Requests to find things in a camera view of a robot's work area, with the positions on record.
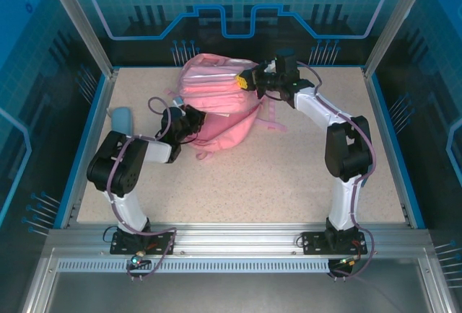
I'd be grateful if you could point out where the pink backpack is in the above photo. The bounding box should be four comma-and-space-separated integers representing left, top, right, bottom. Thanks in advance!
164, 52, 290, 162

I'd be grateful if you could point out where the light blue pencil case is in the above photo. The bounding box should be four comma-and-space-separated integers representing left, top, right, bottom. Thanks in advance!
110, 106, 134, 136

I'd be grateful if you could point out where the blue table edge strip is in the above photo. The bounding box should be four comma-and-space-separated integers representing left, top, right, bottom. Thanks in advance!
53, 74, 116, 230
366, 74, 427, 230

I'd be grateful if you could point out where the small LED adapter board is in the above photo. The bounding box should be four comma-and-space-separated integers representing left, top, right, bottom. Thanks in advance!
130, 250, 151, 269
337, 255, 362, 268

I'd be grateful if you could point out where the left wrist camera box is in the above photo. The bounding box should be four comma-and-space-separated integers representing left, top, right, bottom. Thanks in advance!
160, 97, 187, 132

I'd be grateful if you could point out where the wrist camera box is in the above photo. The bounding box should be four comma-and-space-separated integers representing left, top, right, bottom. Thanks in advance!
160, 97, 187, 132
274, 48, 302, 84

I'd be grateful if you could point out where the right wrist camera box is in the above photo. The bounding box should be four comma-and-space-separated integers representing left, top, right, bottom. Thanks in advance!
274, 48, 302, 84

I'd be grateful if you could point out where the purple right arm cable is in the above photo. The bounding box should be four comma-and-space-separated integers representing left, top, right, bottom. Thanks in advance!
296, 60, 379, 282

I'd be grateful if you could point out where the aluminium mounting rail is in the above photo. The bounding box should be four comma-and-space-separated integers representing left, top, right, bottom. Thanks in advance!
45, 222, 433, 257

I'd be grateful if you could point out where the aluminium frame post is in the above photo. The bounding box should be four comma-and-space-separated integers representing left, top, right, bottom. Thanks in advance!
40, 0, 121, 79
362, 0, 436, 79

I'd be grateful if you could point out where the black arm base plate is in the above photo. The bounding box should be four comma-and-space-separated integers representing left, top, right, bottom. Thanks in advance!
301, 231, 369, 255
110, 230, 177, 255

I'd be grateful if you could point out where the slotted grey cable duct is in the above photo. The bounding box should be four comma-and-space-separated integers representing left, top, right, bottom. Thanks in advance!
56, 258, 332, 274

